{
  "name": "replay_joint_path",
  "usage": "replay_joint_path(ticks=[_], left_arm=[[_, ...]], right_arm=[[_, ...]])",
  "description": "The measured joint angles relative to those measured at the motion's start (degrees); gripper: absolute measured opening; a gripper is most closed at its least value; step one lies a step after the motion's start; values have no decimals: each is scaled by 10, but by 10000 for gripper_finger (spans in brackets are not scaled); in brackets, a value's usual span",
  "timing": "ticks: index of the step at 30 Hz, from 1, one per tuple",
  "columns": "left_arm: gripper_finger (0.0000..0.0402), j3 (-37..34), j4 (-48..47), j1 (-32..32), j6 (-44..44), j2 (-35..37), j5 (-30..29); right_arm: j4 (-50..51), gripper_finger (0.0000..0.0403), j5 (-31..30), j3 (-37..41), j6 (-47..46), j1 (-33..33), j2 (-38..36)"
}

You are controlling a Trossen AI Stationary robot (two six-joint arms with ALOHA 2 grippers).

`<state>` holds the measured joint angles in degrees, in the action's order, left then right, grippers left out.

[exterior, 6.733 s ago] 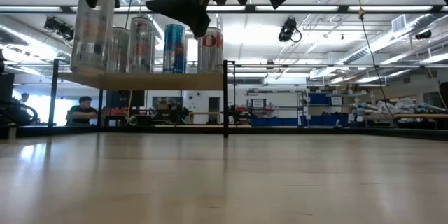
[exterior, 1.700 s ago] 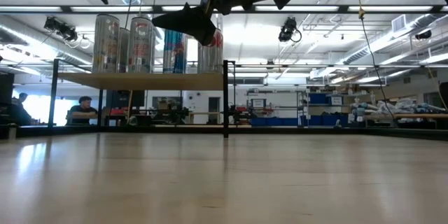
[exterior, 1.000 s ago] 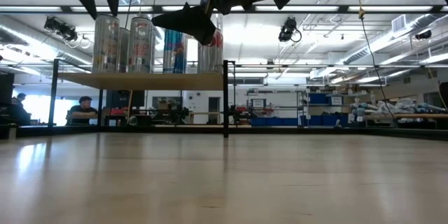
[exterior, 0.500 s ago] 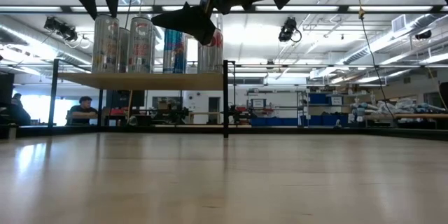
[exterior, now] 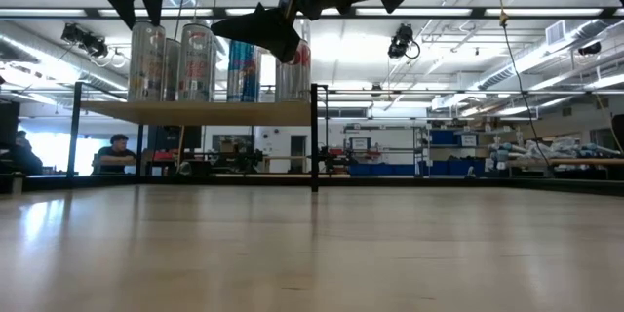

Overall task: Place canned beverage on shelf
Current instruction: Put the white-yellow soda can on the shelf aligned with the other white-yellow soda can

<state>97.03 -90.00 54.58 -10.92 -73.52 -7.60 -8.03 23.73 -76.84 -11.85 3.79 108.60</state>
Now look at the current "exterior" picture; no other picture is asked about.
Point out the white Celsius can yellow band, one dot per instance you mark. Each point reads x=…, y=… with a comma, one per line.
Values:
x=146, y=66

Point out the black hanging camera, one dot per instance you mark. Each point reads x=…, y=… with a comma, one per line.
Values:
x=401, y=41
x=590, y=49

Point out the black ceiling spotlight cluster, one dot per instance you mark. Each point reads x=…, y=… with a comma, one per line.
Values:
x=85, y=39

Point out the black aluminium table frame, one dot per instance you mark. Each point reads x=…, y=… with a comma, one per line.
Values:
x=195, y=181

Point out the long ceiling light bar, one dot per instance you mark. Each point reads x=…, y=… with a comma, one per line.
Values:
x=439, y=11

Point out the white Celsius can orange print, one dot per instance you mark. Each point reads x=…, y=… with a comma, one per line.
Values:
x=171, y=73

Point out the person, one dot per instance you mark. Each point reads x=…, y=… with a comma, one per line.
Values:
x=117, y=156

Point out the wooden shelf black metal frame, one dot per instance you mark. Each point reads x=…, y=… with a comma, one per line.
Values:
x=195, y=113

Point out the silver Diet Coke can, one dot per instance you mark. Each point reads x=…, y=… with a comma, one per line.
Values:
x=297, y=83

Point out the metal rack blue bins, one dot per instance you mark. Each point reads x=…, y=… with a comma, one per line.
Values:
x=441, y=137

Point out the black box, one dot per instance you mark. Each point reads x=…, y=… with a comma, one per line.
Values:
x=168, y=137

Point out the silver ventilation duct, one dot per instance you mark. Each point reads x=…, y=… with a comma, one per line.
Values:
x=526, y=63
x=49, y=61

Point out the cluttered workbench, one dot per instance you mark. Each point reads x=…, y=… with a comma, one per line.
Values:
x=560, y=148

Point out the white Celsius can red print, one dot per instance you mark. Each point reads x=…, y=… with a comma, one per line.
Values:
x=197, y=68

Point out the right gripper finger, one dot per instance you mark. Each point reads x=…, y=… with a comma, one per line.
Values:
x=268, y=31

